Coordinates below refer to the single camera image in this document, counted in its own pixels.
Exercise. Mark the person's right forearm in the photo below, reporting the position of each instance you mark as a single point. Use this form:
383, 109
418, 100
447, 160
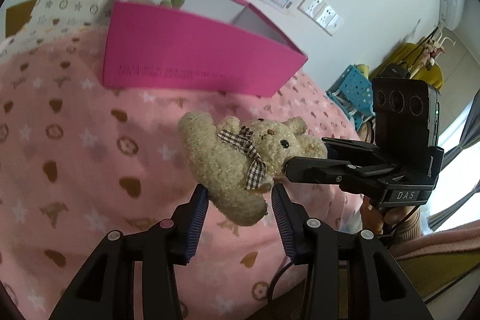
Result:
412, 227

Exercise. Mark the yellow green object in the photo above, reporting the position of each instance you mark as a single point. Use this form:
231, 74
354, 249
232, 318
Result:
362, 71

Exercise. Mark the pink cardboard box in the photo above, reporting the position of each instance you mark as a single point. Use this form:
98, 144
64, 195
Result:
187, 54

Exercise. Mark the yellow garment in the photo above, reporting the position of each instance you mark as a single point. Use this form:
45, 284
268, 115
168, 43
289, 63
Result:
435, 74

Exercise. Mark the person's right hand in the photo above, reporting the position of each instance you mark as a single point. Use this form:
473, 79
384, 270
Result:
369, 217

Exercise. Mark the blue plastic basket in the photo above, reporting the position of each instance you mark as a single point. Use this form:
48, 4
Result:
354, 87

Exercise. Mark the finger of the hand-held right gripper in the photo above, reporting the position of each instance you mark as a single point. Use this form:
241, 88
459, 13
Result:
335, 148
311, 168

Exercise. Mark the black bag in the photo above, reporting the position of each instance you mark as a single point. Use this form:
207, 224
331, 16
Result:
395, 72

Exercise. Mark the white wall socket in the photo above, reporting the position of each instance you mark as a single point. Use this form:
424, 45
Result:
312, 3
330, 20

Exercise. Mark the pink patterned blanket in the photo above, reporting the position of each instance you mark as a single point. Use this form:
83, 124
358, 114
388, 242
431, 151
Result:
75, 155

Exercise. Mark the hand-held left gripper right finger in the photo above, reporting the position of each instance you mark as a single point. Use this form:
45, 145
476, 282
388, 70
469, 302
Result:
285, 226

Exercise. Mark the beige teddy bear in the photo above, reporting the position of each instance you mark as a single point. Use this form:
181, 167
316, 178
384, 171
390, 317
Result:
221, 162

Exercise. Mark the olive brown cloth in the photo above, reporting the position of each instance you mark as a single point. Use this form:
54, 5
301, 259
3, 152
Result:
20, 18

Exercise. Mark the olive bed sheet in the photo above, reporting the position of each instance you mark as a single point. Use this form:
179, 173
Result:
442, 275

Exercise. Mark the hanging small doll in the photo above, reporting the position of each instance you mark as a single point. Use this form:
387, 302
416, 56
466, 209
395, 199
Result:
427, 50

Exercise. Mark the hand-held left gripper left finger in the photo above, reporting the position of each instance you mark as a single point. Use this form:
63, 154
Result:
197, 218

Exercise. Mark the green plush toy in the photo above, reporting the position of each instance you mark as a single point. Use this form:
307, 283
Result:
176, 1

